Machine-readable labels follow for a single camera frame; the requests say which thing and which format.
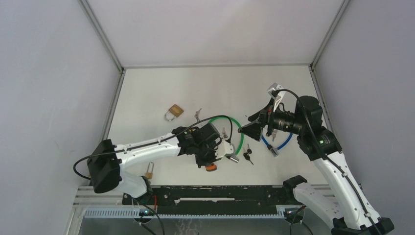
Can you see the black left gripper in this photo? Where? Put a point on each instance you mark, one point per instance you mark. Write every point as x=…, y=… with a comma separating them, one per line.
x=200, y=162

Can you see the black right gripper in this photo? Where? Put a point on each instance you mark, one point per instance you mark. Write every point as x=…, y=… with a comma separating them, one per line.
x=265, y=115

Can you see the green lock silver keys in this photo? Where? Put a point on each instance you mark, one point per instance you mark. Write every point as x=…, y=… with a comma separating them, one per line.
x=224, y=134

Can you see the orange padlock black keys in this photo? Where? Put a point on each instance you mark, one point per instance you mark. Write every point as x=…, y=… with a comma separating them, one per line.
x=247, y=153

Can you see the green cable lock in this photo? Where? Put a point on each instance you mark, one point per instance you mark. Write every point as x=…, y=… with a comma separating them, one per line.
x=233, y=137

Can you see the large brass padlock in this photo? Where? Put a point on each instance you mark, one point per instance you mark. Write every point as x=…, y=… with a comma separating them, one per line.
x=173, y=112

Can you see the small brass padlock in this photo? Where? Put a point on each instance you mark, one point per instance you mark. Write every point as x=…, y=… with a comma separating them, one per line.
x=149, y=171

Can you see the blue lock silver keys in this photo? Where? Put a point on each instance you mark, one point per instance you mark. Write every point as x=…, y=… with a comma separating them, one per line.
x=274, y=133

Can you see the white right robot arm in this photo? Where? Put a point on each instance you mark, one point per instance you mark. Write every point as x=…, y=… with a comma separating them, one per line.
x=352, y=214

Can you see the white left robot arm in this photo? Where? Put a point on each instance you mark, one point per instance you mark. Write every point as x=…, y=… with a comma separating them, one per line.
x=109, y=164

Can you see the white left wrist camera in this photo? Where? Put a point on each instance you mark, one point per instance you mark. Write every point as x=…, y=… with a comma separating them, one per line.
x=225, y=149

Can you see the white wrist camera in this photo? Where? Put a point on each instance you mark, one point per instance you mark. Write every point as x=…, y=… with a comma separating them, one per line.
x=277, y=93
x=225, y=149

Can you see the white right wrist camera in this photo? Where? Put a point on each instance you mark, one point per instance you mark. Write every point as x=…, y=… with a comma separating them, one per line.
x=277, y=93

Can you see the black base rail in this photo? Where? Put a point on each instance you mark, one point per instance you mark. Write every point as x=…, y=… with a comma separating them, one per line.
x=220, y=200

